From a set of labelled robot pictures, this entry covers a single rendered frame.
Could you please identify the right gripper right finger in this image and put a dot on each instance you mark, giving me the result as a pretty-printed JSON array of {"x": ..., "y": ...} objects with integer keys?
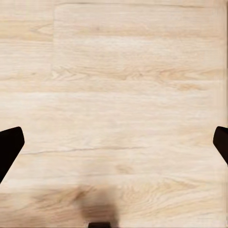
[{"x": 220, "y": 141}]

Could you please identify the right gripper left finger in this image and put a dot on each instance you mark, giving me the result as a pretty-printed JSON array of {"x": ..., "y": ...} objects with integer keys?
[{"x": 11, "y": 142}]

